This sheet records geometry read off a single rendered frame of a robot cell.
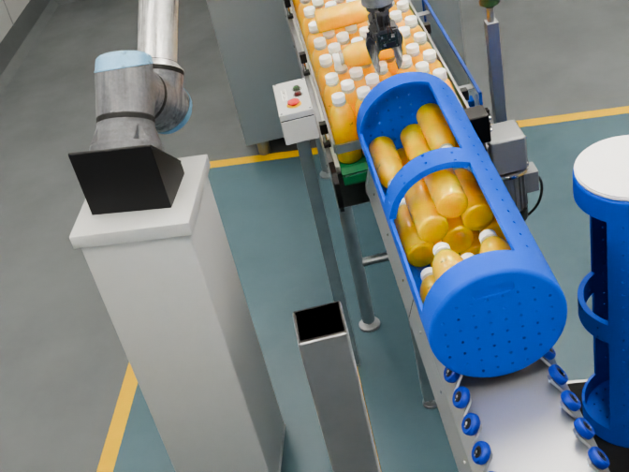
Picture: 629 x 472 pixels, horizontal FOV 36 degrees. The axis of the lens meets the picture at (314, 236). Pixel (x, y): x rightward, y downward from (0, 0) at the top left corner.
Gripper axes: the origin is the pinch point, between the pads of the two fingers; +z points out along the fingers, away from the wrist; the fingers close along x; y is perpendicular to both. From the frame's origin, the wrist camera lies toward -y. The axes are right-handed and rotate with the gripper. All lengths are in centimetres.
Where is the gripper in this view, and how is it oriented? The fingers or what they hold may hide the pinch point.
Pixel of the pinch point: (387, 66)
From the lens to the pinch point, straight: 280.8
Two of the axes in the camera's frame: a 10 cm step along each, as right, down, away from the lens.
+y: 1.3, 5.7, -8.1
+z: 1.9, 7.9, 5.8
